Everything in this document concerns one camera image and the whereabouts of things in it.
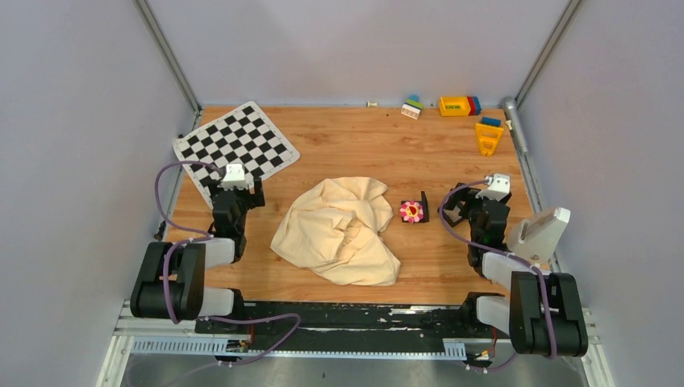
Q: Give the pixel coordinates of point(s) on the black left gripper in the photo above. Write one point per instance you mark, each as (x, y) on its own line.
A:
(255, 199)

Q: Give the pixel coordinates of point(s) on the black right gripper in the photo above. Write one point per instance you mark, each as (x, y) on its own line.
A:
(464, 194)

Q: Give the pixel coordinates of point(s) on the pink flower brooch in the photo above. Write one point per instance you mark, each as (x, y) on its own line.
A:
(411, 212)

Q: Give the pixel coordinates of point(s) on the cream yellow garment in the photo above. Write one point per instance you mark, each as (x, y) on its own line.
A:
(335, 230)

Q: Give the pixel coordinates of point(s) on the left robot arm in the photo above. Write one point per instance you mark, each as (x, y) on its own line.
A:
(171, 280)

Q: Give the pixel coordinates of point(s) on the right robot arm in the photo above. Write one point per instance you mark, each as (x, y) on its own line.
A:
(542, 314)

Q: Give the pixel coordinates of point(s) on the black white chessboard mat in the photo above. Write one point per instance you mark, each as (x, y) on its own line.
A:
(245, 135)

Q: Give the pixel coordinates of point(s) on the blue toy brick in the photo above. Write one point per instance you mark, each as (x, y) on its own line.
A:
(490, 121)

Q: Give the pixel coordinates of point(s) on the yellow toy bin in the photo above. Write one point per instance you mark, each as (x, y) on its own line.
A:
(454, 106)

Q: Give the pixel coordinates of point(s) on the red blue brick stack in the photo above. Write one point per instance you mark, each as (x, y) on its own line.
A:
(475, 107)

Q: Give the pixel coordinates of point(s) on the white toy brick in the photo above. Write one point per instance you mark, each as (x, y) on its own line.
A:
(410, 111)

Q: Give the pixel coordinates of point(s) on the green blue brick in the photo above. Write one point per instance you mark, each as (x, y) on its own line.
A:
(413, 101)

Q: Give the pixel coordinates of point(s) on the grey metal cylinder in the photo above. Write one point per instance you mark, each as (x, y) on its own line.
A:
(510, 109)

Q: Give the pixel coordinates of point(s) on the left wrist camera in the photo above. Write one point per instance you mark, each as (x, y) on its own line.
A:
(234, 177)

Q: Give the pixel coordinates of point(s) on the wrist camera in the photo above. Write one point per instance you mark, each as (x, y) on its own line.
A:
(498, 186)
(234, 177)

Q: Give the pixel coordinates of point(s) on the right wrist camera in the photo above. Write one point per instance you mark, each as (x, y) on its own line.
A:
(498, 186)

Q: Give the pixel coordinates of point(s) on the yellow toy frame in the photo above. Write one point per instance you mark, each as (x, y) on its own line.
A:
(488, 138)

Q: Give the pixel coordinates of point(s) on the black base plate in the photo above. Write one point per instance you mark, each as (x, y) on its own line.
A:
(354, 328)

